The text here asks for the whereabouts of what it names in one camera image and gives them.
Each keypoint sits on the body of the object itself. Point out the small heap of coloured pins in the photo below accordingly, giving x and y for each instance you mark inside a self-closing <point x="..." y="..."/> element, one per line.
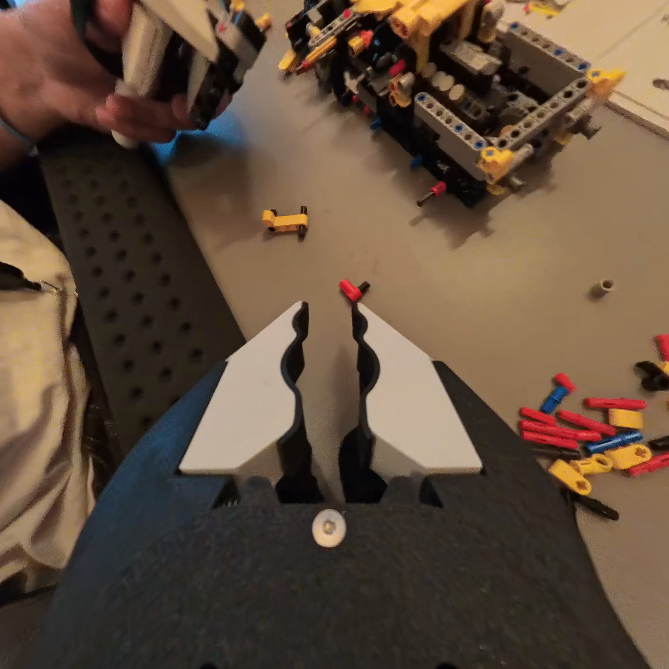
<point x="575" y="423"/>

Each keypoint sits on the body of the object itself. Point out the red bush with black axle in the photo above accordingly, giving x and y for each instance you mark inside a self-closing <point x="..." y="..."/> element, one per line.
<point x="349" y="289"/>

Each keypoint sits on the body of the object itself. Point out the open instruction booklet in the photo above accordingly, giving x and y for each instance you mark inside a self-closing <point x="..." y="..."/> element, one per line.
<point x="627" y="52"/>

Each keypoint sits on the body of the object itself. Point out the grey desk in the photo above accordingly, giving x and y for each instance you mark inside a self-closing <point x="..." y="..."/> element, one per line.
<point x="418" y="287"/>

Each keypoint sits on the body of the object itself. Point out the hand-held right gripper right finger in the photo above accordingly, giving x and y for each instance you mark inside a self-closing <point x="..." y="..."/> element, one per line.
<point x="418" y="418"/>

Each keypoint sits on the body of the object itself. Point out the person's left forearm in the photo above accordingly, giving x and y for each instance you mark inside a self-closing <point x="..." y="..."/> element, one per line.
<point x="8" y="157"/>

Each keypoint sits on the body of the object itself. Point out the white t-shirt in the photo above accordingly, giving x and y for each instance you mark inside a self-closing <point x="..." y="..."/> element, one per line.
<point x="36" y="418"/>

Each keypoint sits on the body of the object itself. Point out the small grey bush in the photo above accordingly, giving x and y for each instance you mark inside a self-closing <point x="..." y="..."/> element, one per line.
<point x="606" y="286"/>

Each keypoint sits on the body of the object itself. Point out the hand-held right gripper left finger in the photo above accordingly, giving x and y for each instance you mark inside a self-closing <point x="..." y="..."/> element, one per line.
<point x="240" y="413"/>

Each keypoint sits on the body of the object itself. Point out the person's left hand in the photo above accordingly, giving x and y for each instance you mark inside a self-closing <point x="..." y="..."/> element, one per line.
<point x="52" y="68"/>

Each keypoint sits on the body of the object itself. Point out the black toy beam with holes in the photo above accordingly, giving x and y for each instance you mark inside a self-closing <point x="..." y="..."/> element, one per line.
<point x="253" y="39"/>

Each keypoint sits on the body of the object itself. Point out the blue wristband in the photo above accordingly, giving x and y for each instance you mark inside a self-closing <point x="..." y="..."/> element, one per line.
<point x="15" y="133"/>

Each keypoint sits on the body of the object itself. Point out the partly built yellow toy car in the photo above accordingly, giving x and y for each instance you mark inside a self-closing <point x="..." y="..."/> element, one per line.
<point x="418" y="15"/>

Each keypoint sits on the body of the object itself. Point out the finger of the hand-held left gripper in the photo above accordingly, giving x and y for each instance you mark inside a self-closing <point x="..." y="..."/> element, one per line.
<point x="201" y="78"/>
<point x="183" y="21"/>

